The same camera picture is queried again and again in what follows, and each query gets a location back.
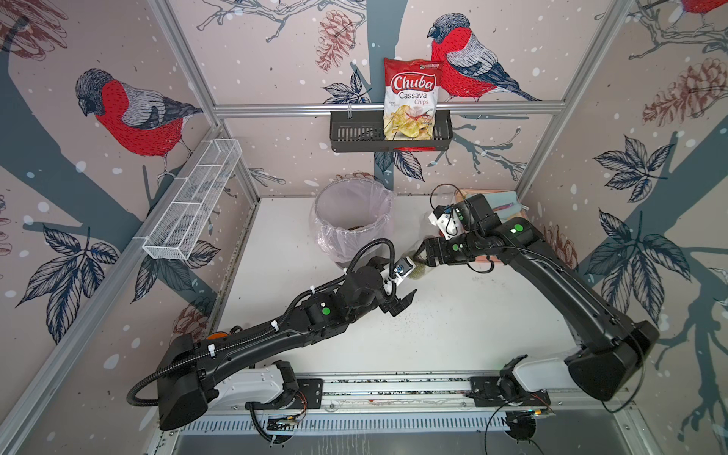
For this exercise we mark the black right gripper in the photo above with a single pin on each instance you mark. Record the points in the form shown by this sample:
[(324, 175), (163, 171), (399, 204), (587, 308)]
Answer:
[(439, 246)]

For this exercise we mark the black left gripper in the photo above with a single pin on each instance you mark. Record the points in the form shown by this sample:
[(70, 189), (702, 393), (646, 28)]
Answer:
[(398, 304)]

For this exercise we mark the jar with beige lid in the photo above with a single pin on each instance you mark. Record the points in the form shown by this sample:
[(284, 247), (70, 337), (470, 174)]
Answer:
[(418, 264)]

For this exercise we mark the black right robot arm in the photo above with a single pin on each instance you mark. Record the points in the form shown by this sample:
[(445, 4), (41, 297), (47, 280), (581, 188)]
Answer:
[(611, 347)]

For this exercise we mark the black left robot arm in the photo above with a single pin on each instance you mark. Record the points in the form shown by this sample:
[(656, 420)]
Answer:
[(188, 377)]

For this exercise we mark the pink tray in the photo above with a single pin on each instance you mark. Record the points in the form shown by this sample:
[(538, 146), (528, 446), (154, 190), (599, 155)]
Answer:
[(500, 201)]

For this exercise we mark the teal cloth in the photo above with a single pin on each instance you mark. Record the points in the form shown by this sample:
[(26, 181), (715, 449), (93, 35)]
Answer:
[(508, 215)]

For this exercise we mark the Chuba cassava chips bag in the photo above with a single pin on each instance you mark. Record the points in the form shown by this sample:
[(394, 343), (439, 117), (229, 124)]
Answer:
[(411, 95)]

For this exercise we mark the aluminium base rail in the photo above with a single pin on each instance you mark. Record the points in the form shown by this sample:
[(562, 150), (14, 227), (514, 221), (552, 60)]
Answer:
[(387, 392)]

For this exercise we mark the black wall basket shelf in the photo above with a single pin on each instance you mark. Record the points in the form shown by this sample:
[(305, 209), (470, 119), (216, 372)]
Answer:
[(363, 132)]

